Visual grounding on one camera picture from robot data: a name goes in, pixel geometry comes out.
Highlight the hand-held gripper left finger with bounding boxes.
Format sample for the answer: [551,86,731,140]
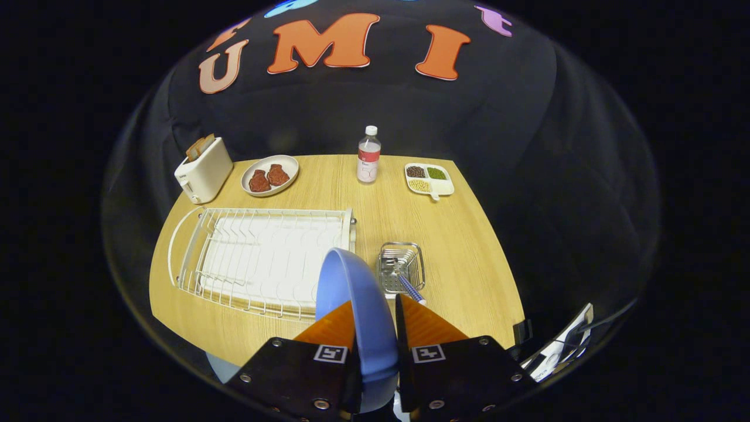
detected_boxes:
[224,300,363,422]

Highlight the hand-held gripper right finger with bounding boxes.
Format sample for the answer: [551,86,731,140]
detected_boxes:
[395,294,537,422]

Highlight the blue handled metal spoon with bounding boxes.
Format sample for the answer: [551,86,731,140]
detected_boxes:
[391,264,427,305]

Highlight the blue plate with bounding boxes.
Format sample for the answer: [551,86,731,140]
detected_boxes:
[315,247,400,414]

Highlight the metal wire basket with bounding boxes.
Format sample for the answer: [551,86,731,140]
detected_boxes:
[377,241,426,295]

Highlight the white wire dish rack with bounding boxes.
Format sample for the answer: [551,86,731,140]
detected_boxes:
[168,205,357,322]

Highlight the white divided dish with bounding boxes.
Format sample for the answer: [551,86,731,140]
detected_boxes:
[404,162,455,202]

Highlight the beige oval plate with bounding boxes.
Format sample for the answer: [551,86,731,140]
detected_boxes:
[241,155,300,198]

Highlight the clear bottle with red label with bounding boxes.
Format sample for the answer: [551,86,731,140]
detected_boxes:
[356,125,382,184]

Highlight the white toaster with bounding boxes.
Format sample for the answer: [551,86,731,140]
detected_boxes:
[174,137,234,205]

